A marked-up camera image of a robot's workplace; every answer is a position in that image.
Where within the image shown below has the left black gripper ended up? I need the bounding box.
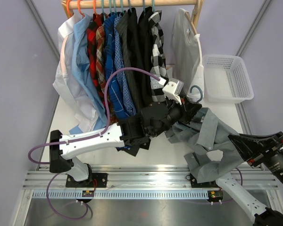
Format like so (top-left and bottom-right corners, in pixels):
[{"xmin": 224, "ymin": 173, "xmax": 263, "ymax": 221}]
[{"xmin": 152, "ymin": 94, "xmax": 202, "ymax": 138}]

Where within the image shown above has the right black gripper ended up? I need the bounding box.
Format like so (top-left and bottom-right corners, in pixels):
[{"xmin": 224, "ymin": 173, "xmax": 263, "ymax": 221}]
[{"xmin": 229, "ymin": 129, "xmax": 283, "ymax": 190}]

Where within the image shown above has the grey-blue plastic hanger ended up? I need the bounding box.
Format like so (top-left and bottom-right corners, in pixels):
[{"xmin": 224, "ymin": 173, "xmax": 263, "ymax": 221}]
[{"xmin": 190, "ymin": 85, "xmax": 204, "ymax": 103}]

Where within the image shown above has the grey button shirt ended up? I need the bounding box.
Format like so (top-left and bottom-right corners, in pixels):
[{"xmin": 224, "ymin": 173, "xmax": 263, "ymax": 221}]
[{"xmin": 165, "ymin": 107, "xmax": 244, "ymax": 183}]

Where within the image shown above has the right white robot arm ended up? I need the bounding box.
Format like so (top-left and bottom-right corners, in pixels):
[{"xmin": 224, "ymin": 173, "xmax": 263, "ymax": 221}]
[{"xmin": 204, "ymin": 132, "xmax": 283, "ymax": 226}]

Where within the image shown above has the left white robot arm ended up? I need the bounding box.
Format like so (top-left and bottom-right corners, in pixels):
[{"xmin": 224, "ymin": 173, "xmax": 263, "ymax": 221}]
[{"xmin": 49, "ymin": 99, "xmax": 202, "ymax": 187}]

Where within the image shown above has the black white checked shirt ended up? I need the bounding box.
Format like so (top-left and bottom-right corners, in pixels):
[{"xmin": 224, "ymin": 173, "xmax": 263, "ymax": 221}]
[{"xmin": 149, "ymin": 10, "xmax": 168, "ymax": 102}]

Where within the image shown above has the white t-shirt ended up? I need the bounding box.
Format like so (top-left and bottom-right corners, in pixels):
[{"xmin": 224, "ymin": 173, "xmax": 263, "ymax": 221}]
[{"xmin": 172, "ymin": 8, "xmax": 205, "ymax": 101}]

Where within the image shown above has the blue checked shirt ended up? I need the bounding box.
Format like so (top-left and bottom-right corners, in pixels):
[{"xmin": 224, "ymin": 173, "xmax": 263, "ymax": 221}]
[{"xmin": 114, "ymin": 13, "xmax": 136, "ymax": 116}]

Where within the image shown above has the blue striped shirt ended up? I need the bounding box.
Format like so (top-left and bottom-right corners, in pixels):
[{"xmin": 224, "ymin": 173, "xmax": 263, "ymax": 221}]
[{"xmin": 104, "ymin": 14, "xmax": 129, "ymax": 120}]

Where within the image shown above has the dark grey pinstripe shirt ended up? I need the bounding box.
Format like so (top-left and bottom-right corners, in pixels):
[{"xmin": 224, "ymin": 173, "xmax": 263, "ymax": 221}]
[{"xmin": 115, "ymin": 10, "xmax": 151, "ymax": 157}]

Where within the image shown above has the white dress shirt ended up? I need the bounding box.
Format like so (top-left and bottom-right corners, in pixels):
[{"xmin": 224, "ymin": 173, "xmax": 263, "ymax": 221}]
[{"xmin": 53, "ymin": 15, "xmax": 94, "ymax": 133}]

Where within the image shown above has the light blue shirt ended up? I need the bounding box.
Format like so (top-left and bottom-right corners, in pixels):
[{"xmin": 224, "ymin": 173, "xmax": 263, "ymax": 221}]
[{"xmin": 72, "ymin": 14, "xmax": 108, "ymax": 130}]

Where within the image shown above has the red black plaid shirt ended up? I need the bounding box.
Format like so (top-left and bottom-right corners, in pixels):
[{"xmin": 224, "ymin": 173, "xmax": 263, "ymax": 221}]
[{"xmin": 86, "ymin": 14, "xmax": 106, "ymax": 106}]

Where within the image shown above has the orange hanger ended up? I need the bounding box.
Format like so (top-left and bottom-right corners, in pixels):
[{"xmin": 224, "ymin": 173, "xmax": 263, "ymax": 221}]
[
  {"xmin": 77, "ymin": 0, "xmax": 85, "ymax": 18},
  {"xmin": 93, "ymin": 0, "xmax": 98, "ymax": 16},
  {"xmin": 66, "ymin": 0, "xmax": 74, "ymax": 18}
]

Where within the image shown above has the white plastic basket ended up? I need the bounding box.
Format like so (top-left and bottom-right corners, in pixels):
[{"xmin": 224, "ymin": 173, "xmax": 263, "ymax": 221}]
[{"xmin": 202, "ymin": 54, "xmax": 254, "ymax": 104}]

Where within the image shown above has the wooden rack right leg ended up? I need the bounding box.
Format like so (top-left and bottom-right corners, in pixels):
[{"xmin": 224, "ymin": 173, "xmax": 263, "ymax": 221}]
[{"xmin": 184, "ymin": 0, "xmax": 204, "ymax": 35}]

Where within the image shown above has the wooden rack leg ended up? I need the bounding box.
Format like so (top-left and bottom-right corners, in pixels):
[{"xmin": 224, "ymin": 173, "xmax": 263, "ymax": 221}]
[
  {"xmin": 184, "ymin": 0, "xmax": 204, "ymax": 35},
  {"xmin": 61, "ymin": 0, "xmax": 74, "ymax": 19}
]

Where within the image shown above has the wooden rack left leg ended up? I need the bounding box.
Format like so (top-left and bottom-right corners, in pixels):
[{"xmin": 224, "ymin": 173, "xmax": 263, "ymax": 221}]
[{"xmin": 61, "ymin": 0, "xmax": 74, "ymax": 19}]

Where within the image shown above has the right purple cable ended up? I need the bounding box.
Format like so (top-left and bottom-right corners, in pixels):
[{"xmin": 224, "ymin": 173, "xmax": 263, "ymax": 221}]
[{"xmin": 216, "ymin": 167, "xmax": 245, "ymax": 205}]

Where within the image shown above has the purple cable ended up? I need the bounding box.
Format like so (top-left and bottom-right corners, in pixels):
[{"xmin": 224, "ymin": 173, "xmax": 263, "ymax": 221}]
[
  {"xmin": 28, "ymin": 67, "xmax": 161, "ymax": 220},
  {"xmin": 216, "ymin": 167, "xmax": 245, "ymax": 205}
]

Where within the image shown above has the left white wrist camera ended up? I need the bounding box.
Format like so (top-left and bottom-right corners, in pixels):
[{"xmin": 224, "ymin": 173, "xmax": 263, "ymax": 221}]
[{"xmin": 158, "ymin": 77, "xmax": 184, "ymax": 105}]

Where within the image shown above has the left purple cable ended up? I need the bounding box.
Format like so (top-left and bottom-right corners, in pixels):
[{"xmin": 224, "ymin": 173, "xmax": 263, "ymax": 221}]
[{"xmin": 28, "ymin": 67, "xmax": 161, "ymax": 220}]

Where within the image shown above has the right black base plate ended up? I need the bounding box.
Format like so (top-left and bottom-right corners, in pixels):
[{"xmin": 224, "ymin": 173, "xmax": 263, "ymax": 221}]
[{"xmin": 189, "ymin": 173, "xmax": 220, "ymax": 189}]

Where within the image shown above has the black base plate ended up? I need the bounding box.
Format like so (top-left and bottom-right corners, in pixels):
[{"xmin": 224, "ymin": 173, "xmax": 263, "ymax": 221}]
[
  {"xmin": 189, "ymin": 173, "xmax": 220, "ymax": 189},
  {"xmin": 66, "ymin": 173, "xmax": 108, "ymax": 188}
]

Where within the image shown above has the aluminium mounting rail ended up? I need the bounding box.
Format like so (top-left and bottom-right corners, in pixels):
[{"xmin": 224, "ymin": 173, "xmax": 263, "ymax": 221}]
[{"xmin": 23, "ymin": 165, "xmax": 280, "ymax": 190}]

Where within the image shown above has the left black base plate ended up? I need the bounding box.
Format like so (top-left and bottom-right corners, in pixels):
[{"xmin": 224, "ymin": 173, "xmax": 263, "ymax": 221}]
[{"xmin": 66, "ymin": 173, "xmax": 108, "ymax": 188}]

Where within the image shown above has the slotted cable duct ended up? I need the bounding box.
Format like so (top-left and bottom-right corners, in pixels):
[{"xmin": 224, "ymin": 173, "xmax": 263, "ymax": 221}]
[{"xmin": 33, "ymin": 190, "xmax": 208, "ymax": 200}]

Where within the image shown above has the wooden clothes rail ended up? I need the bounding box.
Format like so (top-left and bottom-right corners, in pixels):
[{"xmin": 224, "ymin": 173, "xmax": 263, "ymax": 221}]
[{"xmin": 69, "ymin": 0, "xmax": 196, "ymax": 9}]

